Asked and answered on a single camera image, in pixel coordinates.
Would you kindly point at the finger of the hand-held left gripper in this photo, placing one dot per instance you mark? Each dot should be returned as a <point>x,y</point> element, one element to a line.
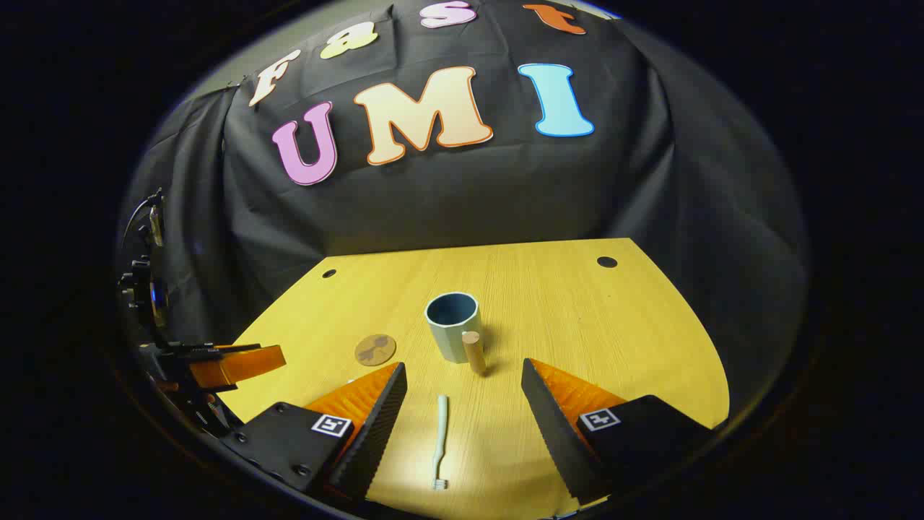
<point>238,366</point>

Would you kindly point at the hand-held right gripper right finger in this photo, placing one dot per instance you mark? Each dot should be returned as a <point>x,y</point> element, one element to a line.
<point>556,433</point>

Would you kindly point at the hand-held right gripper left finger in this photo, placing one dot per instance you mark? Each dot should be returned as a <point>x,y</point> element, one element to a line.
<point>375,433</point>

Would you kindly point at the pale green toothbrush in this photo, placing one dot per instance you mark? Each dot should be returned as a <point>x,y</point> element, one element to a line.
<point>441,433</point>

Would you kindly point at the round wooden coaster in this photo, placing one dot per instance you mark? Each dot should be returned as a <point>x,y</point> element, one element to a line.
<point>375,350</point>

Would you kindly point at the wooden desktop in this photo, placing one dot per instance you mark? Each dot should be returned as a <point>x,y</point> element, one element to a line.
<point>577,318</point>

